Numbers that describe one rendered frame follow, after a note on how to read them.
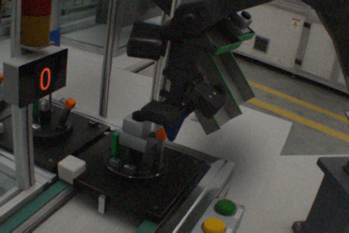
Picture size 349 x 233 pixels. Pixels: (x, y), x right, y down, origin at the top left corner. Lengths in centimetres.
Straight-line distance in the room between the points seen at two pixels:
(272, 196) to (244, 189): 8
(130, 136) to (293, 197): 49
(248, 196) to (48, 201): 51
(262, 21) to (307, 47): 64
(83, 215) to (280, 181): 58
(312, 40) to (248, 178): 383
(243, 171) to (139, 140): 42
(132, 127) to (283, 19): 421
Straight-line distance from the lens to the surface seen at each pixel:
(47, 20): 64
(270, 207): 103
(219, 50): 93
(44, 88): 68
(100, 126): 101
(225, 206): 81
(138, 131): 81
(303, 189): 115
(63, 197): 85
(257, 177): 113
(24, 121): 73
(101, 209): 80
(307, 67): 492
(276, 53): 501
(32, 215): 77
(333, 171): 86
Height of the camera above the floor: 145
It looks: 27 degrees down
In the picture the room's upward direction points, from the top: 9 degrees clockwise
